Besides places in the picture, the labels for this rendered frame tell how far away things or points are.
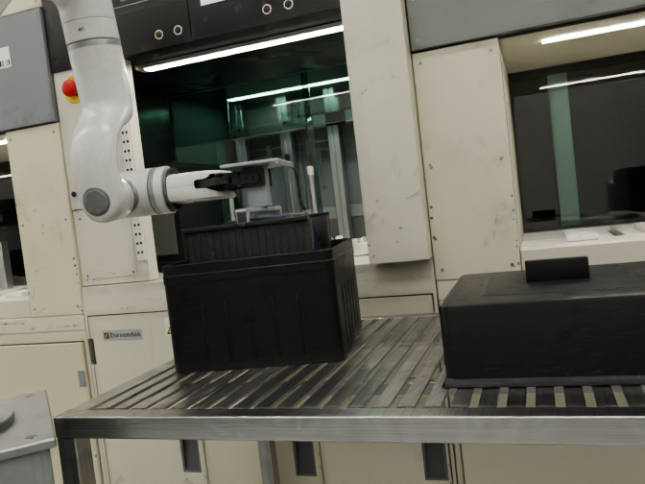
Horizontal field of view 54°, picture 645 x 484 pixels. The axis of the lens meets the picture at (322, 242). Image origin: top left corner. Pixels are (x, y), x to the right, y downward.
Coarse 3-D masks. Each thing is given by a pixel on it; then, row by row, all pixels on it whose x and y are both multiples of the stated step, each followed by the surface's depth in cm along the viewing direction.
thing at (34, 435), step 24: (24, 408) 89; (48, 408) 88; (0, 432) 79; (24, 432) 78; (48, 432) 77; (0, 456) 72; (24, 456) 74; (48, 456) 75; (0, 480) 73; (24, 480) 74; (48, 480) 75
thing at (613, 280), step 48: (480, 288) 86; (528, 288) 80; (576, 288) 76; (624, 288) 73; (480, 336) 74; (528, 336) 73; (576, 336) 71; (624, 336) 69; (480, 384) 75; (528, 384) 73; (576, 384) 71; (624, 384) 70
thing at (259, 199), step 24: (240, 168) 108; (264, 168) 108; (264, 192) 108; (240, 216) 98; (312, 216) 118; (192, 240) 101; (216, 240) 100; (240, 240) 100; (264, 240) 99; (288, 240) 98; (312, 240) 99
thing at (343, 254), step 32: (256, 256) 96; (288, 256) 95; (320, 256) 94; (352, 256) 118; (192, 288) 98; (224, 288) 97; (256, 288) 96; (288, 288) 96; (320, 288) 95; (352, 288) 113; (192, 320) 98; (224, 320) 98; (256, 320) 97; (288, 320) 96; (320, 320) 95; (352, 320) 108; (192, 352) 99; (224, 352) 98; (256, 352) 97; (288, 352) 96; (320, 352) 95
